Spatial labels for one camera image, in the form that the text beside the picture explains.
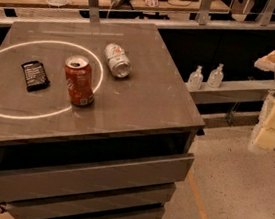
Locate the silver 7up can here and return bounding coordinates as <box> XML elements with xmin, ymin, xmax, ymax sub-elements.
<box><xmin>104</xmin><ymin>43</ymin><xmax>132</xmax><ymax>78</ymax></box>

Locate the red soda can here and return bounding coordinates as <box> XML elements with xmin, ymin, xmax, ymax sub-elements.
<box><xmin>64</xmin><ymin>55</ymin><xmax>94</xmax><ymax>106</ymax></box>

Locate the right clear sanitizer bottle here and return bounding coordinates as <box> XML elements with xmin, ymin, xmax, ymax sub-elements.
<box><xmin>207</xmin><ymin>63</ymin><xmax>224</xmax><ymax>88</ymax></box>

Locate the clear sanitizer bottle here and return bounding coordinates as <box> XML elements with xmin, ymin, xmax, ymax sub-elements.
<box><xmin>207</xmin><ymin>63</ymin><xmax>224</xmax><ymax>88</ymax></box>
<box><xmin>187</xmin><ymin>65</ymin><xmax>203</xmax><ymax>91</ymax></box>

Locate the left clear sanitizer bottle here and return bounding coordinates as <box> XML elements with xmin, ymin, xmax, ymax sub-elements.
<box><xmin>187</xmin><ymin>65</ymin><xmax>203</xmax><ymax>91</ymax></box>

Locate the grey drawer cabinet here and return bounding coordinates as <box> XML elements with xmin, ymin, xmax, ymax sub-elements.
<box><xmin>0</xmin><ymin>22</ymin><xmax>203</xmax><ymax>219</ymax></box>

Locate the black snack packet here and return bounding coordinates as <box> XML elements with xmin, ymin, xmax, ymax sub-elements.
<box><xmin>21</xmin><ymin>60</ymin><xmax>50</xmax><ymax>92</ymax></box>

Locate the metal railing frame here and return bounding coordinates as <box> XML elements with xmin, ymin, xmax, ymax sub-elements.
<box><xmin>0</xmin><ymin>0</ymin><xmax>275</xmax><ymax>30</ymax></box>

